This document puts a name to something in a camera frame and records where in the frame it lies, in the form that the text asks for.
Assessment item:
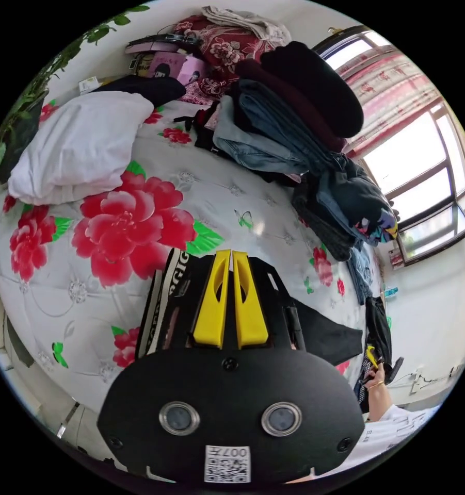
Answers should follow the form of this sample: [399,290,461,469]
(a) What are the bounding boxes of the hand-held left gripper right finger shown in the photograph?
[232,250,270,349]

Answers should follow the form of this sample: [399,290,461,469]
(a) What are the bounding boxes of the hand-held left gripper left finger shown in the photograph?
[193,249,232,349]

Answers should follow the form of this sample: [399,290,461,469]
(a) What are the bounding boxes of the black pants with striped waistband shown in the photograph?
[134,247,364,366]

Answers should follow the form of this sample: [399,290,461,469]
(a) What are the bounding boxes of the person's right forearm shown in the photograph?
[365,381,396,423]

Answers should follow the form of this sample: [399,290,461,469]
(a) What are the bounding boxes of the person's right hand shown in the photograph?
[360,366,387,389]

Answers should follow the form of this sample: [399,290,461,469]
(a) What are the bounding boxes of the person's body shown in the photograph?
[286,404,448,485]

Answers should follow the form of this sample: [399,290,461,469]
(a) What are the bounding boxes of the bed with red floral sheet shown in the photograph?
[0,91,388,438]

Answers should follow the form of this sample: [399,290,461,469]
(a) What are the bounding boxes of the pile of clothes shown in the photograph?
[174,40,399,308]

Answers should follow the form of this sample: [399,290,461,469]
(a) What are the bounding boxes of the window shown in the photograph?
[312,26,465,268]

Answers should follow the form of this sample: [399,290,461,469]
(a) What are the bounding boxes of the white pillow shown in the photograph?
[7,91,155,206]

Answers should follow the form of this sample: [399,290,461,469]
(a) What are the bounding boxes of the dark folded garment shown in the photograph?
[88,75,187,108]

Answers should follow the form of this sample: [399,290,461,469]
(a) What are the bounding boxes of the red floral quilt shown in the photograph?
[172,15,295,106]

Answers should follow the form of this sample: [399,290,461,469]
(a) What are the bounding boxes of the pink red curtain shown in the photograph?
[334,40,452,157]

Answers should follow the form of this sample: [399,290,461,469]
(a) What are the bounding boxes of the grey cloth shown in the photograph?
[201,5,293,48]

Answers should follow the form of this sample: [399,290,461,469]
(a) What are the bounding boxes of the green climbing plant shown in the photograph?
[0,4,152,186]

